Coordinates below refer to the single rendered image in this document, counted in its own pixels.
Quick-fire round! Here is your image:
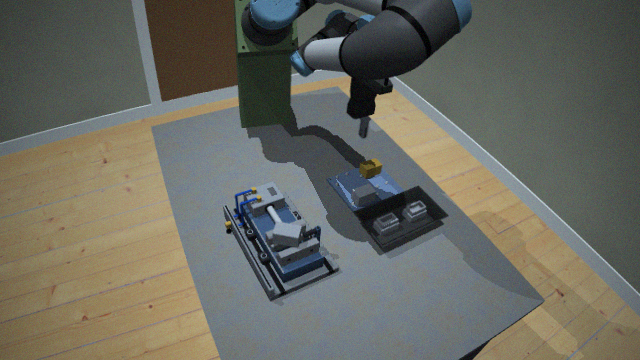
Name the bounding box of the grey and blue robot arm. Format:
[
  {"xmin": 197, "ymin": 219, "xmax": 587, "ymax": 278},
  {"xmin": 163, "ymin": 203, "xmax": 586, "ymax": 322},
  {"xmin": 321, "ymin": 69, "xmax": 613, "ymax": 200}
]
[{"xmin": 241, "ymin": 0, "xmax": 472, "ymax": 80}]

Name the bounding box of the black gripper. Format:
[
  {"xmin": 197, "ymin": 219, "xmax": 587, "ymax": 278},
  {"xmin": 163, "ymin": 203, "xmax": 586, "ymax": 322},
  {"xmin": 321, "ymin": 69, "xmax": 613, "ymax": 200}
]
[{"xmin": 347, "ymin": 77, "xmax": 393, "ymax": 139}]

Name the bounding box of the yellow rectangular block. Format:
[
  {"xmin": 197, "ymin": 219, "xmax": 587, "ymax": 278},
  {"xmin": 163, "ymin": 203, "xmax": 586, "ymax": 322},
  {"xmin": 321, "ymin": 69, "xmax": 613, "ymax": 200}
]
[{"xmin": 359, "ymin": 158, "xmax": 382, "ymax": 179}]

